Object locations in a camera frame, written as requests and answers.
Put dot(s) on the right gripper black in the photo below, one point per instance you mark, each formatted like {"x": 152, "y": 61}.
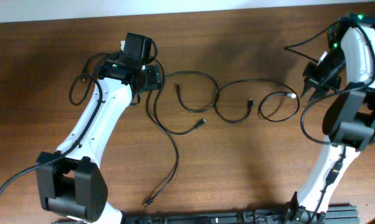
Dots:
{"x": 310, "y": 79}

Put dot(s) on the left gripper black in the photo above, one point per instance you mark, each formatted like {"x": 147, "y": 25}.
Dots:
{"x": 154, "y": 79}

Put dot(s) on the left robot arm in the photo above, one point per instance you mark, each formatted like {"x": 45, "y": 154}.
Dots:
{"x": 69, "y": 180}

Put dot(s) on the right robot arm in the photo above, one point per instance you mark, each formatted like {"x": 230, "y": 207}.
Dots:
{"x": 345, "y": 73}

